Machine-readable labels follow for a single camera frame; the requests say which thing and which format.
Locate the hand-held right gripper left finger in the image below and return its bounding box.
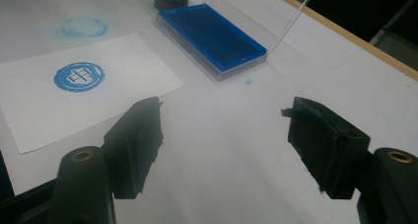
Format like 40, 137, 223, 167
103, 97, 165, 200

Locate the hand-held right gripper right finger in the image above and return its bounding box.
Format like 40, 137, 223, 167
281, 97, 372, 200

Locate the blue ink pad clear case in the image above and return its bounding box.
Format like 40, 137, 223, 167
156, 0, 314, 82

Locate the black round stamp cap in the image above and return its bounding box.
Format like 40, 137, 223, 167
154, 0, 190, 11

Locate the white paper sheet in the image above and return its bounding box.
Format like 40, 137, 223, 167
0, 33, 185, 155

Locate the white table cover sheet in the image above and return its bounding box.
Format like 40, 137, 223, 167
0, 0, 418, 224

